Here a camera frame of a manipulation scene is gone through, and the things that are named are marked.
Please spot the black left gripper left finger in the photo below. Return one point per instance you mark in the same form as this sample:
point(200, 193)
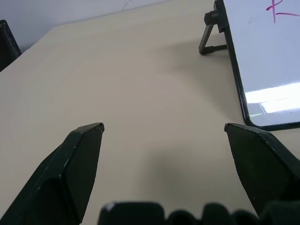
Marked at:
point(65, 178)

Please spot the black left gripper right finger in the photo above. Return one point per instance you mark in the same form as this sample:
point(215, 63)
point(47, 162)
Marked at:
point(260, 168)

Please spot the black-framed whiteboard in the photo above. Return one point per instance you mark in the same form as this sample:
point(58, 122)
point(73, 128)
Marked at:
point(264, 63)

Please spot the black whiteboard stand leg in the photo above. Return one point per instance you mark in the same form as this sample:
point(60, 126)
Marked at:
point(211, 35)

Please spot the dark ribbed object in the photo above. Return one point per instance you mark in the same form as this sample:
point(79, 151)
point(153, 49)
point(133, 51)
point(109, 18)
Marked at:
point(7, 44)

